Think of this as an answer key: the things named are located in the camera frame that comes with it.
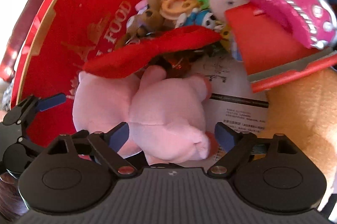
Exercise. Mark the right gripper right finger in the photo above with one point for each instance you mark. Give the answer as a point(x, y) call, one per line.
point(237, 147)

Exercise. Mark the red cardboard box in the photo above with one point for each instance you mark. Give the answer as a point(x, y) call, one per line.
point(63, 36)

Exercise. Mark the red bow ribbon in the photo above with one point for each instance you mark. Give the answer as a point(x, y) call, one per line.
point(129, 59)

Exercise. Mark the small brown bear plush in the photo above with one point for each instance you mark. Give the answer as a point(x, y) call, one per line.
point(147, 22)

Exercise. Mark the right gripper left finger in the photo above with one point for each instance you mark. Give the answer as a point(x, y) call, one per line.
point(103, 148)

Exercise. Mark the pink pig-suit bear plush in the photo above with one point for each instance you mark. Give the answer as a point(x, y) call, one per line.
point(165, 116)

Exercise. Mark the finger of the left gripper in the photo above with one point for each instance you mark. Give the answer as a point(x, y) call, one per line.
point(50, 102)

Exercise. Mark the red toy box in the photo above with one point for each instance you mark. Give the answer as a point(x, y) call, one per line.
point(271, 56)

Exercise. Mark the orange potato head toy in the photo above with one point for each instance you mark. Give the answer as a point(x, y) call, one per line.
point(172, 9)

